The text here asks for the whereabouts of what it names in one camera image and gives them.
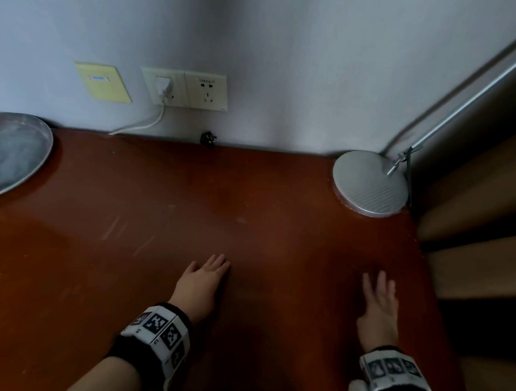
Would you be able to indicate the white power plug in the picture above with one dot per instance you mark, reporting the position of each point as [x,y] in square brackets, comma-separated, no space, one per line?
[163,86]

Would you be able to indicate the beige wall plate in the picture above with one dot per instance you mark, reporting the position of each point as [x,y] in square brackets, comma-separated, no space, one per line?
[105,84]

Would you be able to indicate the black wristband with marker tags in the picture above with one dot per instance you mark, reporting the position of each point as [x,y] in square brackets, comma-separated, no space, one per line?
[153,342]
[395,378]

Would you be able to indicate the person's right hand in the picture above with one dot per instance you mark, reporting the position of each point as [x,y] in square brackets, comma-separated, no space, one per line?
[378,318]

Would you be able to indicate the black power plug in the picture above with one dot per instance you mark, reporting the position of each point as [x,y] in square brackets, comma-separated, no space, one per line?
[208,139]

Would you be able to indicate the round grey metal tray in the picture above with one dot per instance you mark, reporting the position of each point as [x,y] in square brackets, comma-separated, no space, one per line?
[12,152]

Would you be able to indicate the silver desk lamp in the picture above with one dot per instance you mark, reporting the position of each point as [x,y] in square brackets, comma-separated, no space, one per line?
[369,185]

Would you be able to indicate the white wall power socket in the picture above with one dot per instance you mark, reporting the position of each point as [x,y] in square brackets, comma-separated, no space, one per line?
[207,93]

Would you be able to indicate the beige curtain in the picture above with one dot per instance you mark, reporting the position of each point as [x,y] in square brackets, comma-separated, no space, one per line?
[476,271]

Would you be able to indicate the red wooden table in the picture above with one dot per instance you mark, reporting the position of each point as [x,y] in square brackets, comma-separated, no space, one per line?
[197,207]

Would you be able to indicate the person's left hand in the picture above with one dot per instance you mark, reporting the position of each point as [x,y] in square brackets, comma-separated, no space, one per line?
[198,288]

